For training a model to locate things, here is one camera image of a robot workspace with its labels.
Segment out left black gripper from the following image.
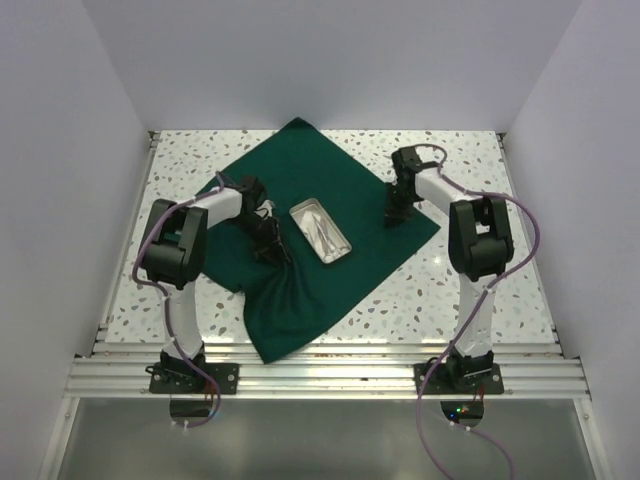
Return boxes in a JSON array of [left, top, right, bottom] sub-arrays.
[[229, 213, 290, 268]]

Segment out metal tray tin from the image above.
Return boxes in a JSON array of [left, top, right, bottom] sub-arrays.
[[289, 198, 352, 265]]

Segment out steel hemostat forceps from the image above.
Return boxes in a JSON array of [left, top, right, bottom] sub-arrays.
[[311, 214, 338, 263]]

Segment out green surgical cloth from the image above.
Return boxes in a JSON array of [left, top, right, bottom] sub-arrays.
[[202, 119, 440, 364]]

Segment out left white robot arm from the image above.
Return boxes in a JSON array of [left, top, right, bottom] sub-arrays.
[[132, 173, 291, 394]]

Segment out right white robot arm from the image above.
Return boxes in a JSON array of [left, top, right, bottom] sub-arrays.
[[384, 146, 514, 394]]

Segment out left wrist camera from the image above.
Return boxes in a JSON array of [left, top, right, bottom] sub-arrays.
[[258, 200, 274, 216]]

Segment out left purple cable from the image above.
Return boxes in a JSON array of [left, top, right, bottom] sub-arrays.
[[132, 170, 236, 430]]

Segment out purple cable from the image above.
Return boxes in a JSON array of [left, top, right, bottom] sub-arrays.
[[132, 170, 236, 430], [415, 143, 544, 480]]

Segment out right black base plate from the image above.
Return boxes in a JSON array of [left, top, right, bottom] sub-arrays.
[[413, 358, 505, 395]]

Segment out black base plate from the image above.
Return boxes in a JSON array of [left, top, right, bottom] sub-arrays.
[[145, 363, 240, 395], [413, 358, 505, 395]]

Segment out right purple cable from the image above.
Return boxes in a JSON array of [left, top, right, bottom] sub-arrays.
[[415, 143, 544, 480]]

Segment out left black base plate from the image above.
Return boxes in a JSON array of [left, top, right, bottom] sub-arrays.
[[145, 363, 240, 395]]

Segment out aluminium rail frame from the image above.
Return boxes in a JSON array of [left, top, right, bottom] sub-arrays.
[[41, 130, 611, 479]]

